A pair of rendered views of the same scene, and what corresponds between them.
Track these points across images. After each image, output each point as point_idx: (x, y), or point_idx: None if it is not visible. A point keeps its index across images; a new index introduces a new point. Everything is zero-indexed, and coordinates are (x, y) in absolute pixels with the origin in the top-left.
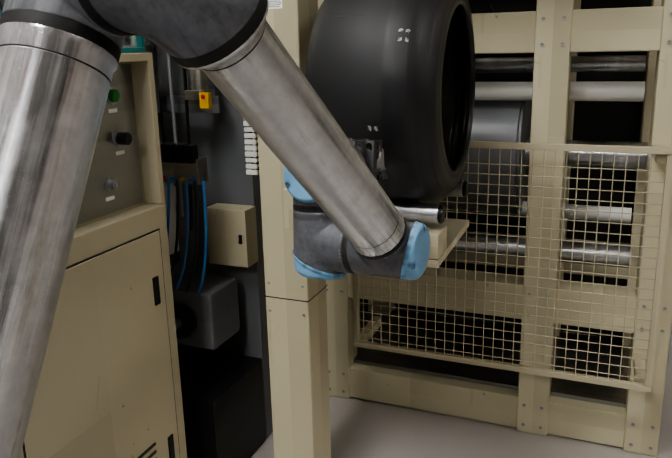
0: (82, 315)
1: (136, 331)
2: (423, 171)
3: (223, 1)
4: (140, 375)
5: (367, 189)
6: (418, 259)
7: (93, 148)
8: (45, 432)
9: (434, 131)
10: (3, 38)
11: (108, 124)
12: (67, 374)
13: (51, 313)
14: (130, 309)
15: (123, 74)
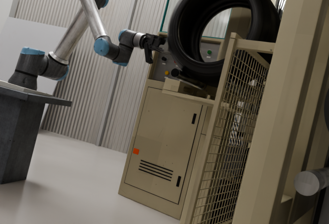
0: (165, 106)
1: (180, 125)
2: (170, 51)
3: None
4: (176, 142)
5: (90, 23)
6: (96, 46)
7: (82, 16)
8: (143, 128)
9: (170, 33)
10: None
11: (205, 60)
12: (154, 119)
13: (68, 36)
14: (181, 117)
15: (217, 47)
